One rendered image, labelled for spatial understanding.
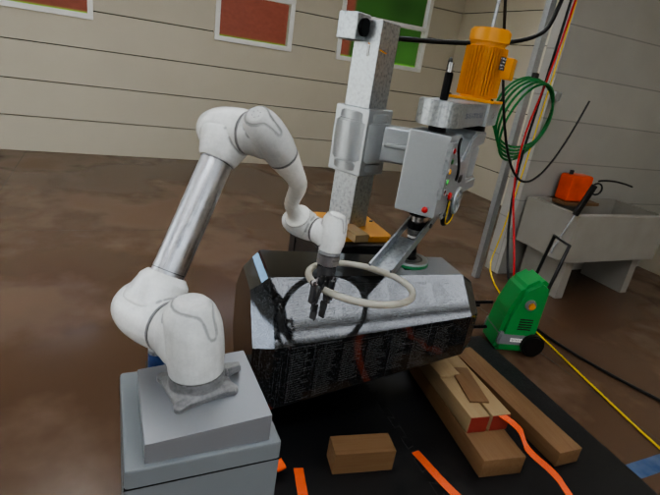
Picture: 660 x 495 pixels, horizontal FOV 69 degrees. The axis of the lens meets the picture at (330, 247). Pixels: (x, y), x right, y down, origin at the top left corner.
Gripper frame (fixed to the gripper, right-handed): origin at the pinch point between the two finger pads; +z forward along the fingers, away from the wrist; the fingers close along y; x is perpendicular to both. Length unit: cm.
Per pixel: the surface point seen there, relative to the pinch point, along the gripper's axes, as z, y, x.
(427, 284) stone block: -1, 79, -3
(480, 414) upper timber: 56, 87, -46
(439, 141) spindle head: -73, 72, 7
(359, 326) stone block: 16.7, 35.6, 3.0
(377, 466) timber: 77, 35, -25
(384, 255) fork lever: -13, 57, 13
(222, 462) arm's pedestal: 13, -69, -37
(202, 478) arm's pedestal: 18, -73, -35
